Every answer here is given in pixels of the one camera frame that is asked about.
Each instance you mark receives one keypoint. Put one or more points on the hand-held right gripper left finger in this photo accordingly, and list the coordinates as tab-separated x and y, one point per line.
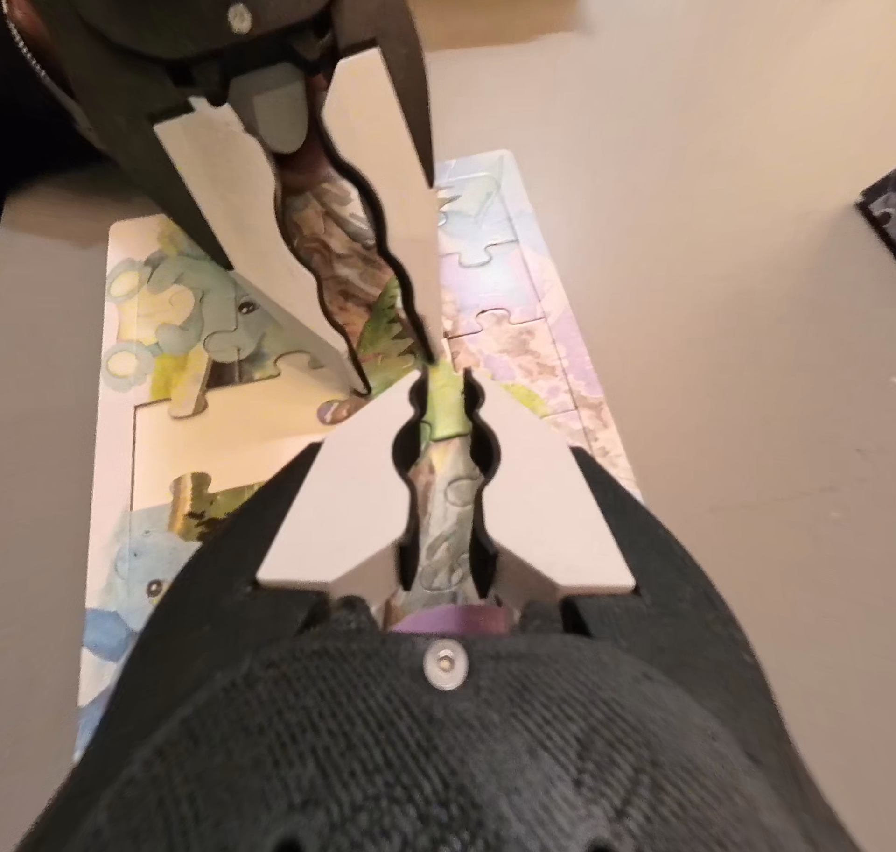
336	516

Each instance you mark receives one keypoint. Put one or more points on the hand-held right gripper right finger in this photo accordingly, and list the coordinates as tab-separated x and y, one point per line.
560	516

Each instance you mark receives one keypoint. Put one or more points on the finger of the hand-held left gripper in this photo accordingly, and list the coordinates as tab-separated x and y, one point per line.
224	180
392	166

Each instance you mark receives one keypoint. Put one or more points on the green tail puzzle piece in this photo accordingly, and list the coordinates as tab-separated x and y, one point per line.
383	330

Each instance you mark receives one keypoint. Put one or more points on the dinosaur puzzle board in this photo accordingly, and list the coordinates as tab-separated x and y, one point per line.
525	320

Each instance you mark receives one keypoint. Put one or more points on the illustrated puzzle box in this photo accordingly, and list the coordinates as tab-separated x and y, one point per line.
880	211

